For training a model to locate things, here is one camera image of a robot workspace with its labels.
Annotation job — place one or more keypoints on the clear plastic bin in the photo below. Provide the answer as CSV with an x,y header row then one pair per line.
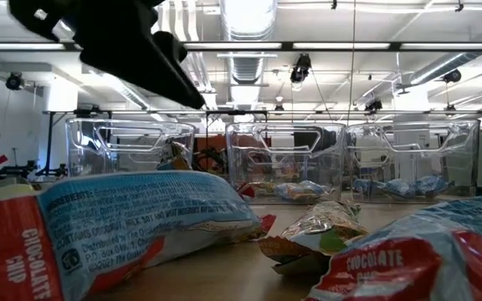
x,y
433,159
287,167
98,146

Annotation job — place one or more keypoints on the blue chocolate chip granola bar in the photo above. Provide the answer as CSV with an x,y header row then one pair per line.
x,y
431,185
119,217
396,188
412,259

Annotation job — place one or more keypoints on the silver ceiling pipe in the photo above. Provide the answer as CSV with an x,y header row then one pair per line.
x,y
442,67

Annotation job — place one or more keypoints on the silver air duct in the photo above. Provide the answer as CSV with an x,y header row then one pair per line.
x,y
247,69

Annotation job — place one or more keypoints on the blue brown granola bar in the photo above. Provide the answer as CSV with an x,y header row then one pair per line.
x,y
304,191

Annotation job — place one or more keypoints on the red brown granola bar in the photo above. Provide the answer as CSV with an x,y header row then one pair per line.
x,y
245,190

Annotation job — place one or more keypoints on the black ceiling spotlight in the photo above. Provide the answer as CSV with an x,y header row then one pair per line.
x,y
300,69
13,81
452,76
373,105

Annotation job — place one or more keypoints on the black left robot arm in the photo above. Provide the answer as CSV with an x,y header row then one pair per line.
x,y
23,12

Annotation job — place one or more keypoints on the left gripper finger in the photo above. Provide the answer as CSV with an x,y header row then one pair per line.
x,y
172,46
161,79

